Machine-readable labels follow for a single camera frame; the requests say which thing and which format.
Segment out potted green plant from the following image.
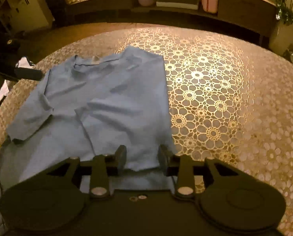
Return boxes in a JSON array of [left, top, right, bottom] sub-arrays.
[[269, 0, 293, 55]]

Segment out long wooden sideboard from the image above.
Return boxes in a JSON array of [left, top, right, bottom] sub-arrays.
[[65, 0, 277, 46]]

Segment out pink box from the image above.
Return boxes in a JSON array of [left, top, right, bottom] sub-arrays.
[[201, 0, 218, 14]]

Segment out light blue t-shirt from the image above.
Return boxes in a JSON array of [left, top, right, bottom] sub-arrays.
[[0, 45, 178, 236]]

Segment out white and blue jersey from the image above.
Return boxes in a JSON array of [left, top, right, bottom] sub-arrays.
[[0, 56, 35, 102]]

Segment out floral lace tablecloth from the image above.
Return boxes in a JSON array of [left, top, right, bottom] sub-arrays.
[[0, 27, 293, 235]]

